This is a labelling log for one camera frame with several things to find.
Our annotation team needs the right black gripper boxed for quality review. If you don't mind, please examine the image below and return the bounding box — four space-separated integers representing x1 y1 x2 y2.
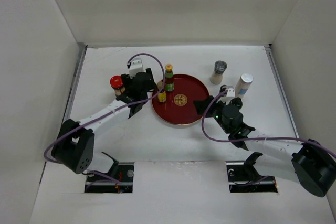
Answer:
193 95 231 134

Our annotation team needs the small yellow label bottle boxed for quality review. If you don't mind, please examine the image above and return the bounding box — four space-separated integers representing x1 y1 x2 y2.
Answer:
157 81 166 103

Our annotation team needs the green label sauce bottle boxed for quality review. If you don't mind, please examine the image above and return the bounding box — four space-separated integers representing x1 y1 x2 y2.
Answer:
165 64 174 92

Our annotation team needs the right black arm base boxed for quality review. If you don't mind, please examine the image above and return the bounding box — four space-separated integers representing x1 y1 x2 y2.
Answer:
226 153 278 193

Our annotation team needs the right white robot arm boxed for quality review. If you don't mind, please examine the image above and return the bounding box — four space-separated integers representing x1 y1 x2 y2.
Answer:
193 94 335 197

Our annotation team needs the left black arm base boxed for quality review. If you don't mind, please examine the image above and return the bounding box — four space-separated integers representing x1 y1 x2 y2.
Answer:
84 152 135 194

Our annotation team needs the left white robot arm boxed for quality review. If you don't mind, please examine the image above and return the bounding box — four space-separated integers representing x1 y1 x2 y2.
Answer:
51 68 155 182

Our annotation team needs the red lid sauce jar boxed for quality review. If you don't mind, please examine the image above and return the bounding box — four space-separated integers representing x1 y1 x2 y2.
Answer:
110 75 125 97

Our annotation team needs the red round tray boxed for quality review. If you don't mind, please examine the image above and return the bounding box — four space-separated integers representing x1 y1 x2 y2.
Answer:
152 74 209 125

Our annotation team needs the black cap pepper bottle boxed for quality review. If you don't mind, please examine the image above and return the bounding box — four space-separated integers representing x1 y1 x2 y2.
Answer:
230 97 243 109

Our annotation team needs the grey cap salt grinder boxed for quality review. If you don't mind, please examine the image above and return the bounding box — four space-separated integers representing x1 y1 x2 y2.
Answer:
210 60 227 84

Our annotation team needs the white blue cylinder shaker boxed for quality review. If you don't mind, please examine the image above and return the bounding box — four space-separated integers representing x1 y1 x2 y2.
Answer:
235 73 254 98

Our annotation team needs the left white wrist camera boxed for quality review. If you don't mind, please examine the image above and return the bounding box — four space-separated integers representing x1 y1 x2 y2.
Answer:
127 57 144 79

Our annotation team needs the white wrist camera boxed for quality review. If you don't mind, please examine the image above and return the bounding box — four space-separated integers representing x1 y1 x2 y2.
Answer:
220 85 236 103
127 57 144 79

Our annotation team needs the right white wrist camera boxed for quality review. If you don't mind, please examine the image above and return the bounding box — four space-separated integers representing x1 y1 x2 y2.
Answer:
220 85 236 103

